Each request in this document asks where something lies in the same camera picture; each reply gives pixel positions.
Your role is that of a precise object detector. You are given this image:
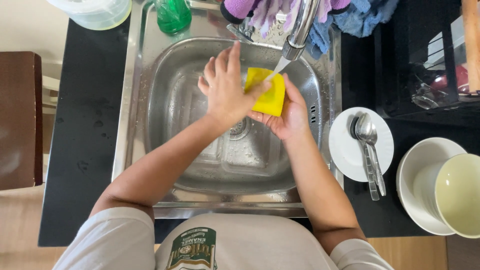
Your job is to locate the chrome faucet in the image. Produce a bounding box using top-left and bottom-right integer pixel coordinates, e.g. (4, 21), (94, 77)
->
(226, 0), (322, 62)

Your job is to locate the yellow sponge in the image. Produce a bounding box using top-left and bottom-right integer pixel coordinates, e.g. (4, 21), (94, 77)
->
(244, 67), (286, 118)

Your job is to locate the blue towel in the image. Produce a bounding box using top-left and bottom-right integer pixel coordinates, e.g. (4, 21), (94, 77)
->
(305, 0), (400, 61)

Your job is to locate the black dish rack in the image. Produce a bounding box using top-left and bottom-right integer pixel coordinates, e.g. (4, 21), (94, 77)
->
(373, 0), (480, 120)

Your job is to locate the wooden rolling pin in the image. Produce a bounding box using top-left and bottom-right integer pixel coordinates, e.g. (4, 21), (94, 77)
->
(461, 0), (480, 92)

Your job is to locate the purple cleaning cloth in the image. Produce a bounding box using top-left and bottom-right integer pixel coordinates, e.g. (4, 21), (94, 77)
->
(220, 0), (352, 39)

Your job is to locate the brown wooden chair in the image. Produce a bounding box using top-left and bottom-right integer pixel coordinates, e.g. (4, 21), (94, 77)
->
(0, 51), (44, 191)

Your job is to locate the person's right hand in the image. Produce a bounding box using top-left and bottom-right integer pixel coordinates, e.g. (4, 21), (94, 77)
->
(247, 73), (312, 142)

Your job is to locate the clear drinking glass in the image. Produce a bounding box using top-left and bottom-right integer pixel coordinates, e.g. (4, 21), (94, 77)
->
(410, 67), (451, 110)

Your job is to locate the white bowl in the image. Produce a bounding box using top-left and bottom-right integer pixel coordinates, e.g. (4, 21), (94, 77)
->
(396, 137), (468, 236)

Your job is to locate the metal spoon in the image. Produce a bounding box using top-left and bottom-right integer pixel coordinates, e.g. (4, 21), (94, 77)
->
(349, 116), (361, 140)
(355, 112), (380, 202)
(365, 127), (387, 197)

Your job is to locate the pale green mug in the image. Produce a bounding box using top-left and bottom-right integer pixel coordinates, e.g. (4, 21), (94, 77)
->
(413, 153), (480, 239)

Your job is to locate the person's left hand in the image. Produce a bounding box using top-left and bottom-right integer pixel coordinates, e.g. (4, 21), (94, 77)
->
(197, 41), (272, 127)

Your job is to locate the clear plastic container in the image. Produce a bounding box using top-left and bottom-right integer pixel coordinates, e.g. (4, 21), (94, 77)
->
(46, 0), (133, 31)

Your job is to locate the green dish soap bottle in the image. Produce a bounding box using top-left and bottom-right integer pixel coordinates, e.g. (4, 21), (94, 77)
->
(153, 0), (193, 35)

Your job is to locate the person's white t-shirt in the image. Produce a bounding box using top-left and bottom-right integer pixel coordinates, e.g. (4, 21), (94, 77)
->
(52, 207), (395, 270)

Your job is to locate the white small plate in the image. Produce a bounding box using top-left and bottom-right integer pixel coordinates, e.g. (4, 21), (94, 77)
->
(328, 107), (395, 183)

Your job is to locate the stainless steel sink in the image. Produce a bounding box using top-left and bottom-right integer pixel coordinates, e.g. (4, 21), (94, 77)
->
(112, 0), (344, 219)

